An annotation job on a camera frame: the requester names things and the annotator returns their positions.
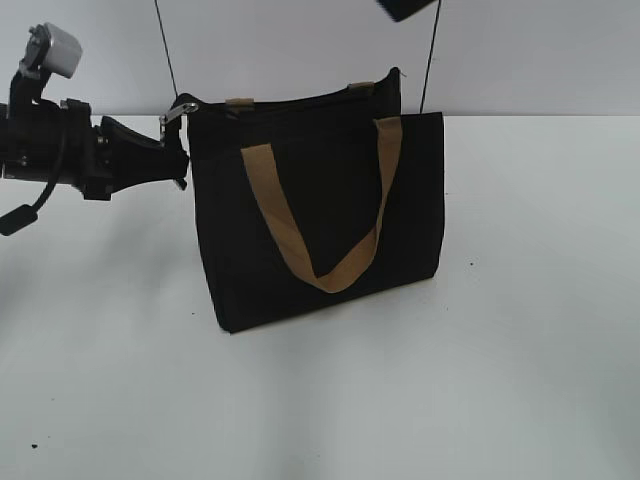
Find black camera cable with ferrite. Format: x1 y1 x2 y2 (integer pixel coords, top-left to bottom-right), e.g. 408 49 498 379
0 107 72 237

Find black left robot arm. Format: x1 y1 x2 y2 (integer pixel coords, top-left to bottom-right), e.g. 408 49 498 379
1 70 189 201

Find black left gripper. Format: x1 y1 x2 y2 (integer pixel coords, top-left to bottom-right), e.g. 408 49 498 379
60 99 197 201

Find black wall cable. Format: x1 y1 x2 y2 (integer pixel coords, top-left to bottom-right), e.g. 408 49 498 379
420 0 443 114
153 0 180 96

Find right black wall cable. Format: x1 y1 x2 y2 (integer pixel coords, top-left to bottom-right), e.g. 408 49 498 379
420 0 443 114

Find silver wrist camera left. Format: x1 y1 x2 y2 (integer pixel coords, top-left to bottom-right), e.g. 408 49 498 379
19 22 83 79

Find black tote bag tan handles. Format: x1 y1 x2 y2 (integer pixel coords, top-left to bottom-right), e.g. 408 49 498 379
187 68 445 333

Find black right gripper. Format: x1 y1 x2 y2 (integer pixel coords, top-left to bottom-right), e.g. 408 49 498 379
376 0 436 22

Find left black wall cable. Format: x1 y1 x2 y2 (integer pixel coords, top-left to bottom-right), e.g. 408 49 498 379
153 0 180 96

